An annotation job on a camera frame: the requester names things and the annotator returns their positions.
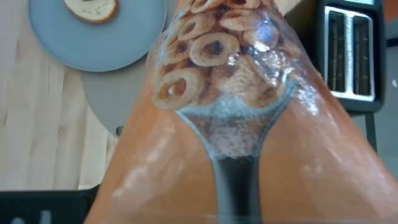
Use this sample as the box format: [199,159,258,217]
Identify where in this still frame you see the orange cereal box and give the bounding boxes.
[83,0,398,224]

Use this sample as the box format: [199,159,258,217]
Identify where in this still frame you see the grey-blue round plate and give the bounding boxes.
[28,0,167,73]

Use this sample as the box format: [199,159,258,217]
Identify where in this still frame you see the toasted bagel half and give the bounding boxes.
[63,0,119,25]

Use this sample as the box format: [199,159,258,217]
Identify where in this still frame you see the round grey placemat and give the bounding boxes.
[81,55,156,138]

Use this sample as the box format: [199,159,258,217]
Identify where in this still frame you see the black two-slot toaster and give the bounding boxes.
[317,0,386,114]

